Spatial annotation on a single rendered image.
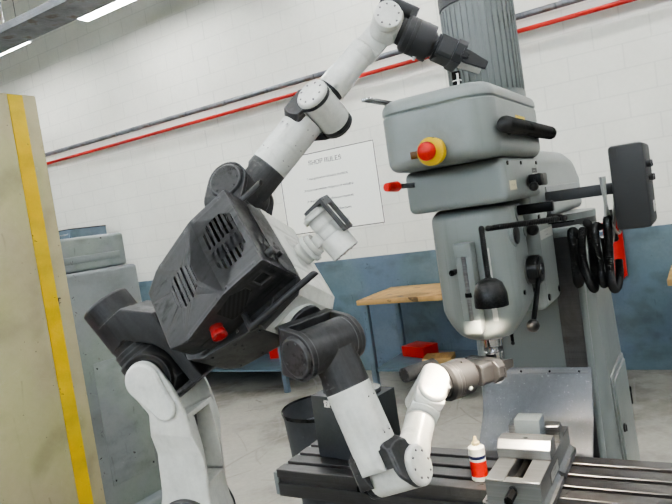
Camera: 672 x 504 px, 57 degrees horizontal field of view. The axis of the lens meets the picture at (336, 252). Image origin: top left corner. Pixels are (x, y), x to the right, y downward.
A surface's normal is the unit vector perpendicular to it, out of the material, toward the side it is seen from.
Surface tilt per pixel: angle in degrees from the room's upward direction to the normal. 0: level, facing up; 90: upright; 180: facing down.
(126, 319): 90
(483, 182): 90
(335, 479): 90
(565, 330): 90
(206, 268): 74
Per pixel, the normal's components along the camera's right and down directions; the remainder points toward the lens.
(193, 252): -0.67, -0.13
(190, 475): -0.20, 0.08
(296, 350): -0.71, 0.21
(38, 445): 0.85, -0.10
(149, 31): -0.50, 0.12
